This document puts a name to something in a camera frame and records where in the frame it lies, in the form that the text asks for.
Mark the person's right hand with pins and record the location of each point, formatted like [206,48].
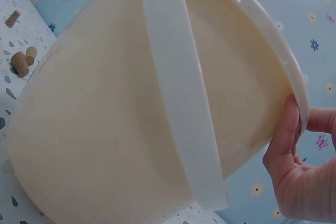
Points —
[309,187]

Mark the person's right thumb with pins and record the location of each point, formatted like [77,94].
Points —
[324,120]

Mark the small cork stopper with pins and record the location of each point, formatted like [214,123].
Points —
[31,55]
[13,18]

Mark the large cork stopper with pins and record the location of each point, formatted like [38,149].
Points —
[20,64]

